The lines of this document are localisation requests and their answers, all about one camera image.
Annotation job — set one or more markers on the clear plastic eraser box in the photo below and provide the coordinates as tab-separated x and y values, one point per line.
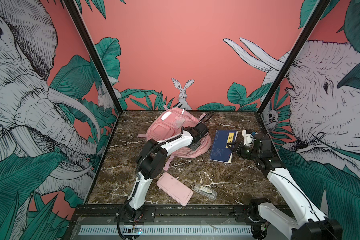
205	191

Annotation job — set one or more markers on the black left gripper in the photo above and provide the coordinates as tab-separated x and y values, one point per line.
195	147

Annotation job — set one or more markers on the black right corner frame post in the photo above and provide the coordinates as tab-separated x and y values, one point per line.
312	21

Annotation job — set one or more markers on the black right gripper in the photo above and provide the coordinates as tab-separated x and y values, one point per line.
240	149

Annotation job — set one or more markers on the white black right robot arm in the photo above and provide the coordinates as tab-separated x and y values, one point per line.
308	222

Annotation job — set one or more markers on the pink student backpack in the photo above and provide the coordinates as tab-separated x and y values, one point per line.
169	124

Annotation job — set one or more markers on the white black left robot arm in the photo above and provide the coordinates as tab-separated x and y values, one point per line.
152	159

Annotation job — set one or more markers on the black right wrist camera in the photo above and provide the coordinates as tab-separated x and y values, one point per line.
257	140

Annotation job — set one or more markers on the white ventilation grille strip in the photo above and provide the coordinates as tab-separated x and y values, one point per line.
158	230

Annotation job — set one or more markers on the pink pencil case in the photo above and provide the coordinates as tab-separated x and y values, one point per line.
175	189

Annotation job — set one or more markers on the black left corner frame post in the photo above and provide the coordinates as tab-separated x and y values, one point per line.
86	38

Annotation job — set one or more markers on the black front mounting rail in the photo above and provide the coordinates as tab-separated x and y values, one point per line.
152	213

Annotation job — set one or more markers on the black corner frame post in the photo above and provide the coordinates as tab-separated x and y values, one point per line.
86	38
312	21

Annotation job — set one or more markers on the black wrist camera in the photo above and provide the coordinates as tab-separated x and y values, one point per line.
257	140
200	130

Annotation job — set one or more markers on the dark blue notebook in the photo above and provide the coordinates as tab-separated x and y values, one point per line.
220	151

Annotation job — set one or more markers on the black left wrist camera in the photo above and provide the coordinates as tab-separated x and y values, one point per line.
200	130

